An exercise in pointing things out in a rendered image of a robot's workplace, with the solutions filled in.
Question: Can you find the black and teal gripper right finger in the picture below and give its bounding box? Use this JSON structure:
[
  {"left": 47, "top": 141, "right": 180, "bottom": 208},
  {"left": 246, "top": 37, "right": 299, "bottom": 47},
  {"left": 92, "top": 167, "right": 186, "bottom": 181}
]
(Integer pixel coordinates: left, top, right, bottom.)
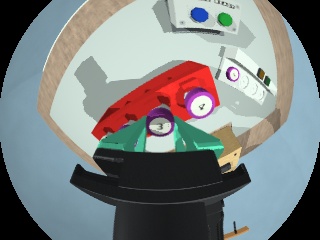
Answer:
[{"left": 173, "top": 115, "right": 224, "bottom": 160}]

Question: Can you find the pale grey flat mat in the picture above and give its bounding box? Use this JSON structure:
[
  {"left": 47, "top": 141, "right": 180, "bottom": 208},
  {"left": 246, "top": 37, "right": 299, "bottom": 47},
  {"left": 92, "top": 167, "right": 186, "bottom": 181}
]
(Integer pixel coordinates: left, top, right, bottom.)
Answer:
[{"left": 50, "top": 0, "right": 277, "bottom": 157}]

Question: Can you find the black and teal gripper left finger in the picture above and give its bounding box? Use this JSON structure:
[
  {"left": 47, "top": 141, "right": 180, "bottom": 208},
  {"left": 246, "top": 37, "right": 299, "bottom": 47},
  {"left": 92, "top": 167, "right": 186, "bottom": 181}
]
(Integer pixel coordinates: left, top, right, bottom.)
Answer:
[{"left": 96, "top": 116, "right": 147, "bottom": 152}]

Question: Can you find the red tube rack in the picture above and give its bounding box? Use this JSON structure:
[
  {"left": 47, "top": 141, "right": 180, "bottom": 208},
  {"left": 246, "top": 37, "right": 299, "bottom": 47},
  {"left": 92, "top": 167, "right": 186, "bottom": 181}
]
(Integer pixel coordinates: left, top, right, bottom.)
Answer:
[{"left": 91, "top": 61, "right": 220, "bottom": 141}]

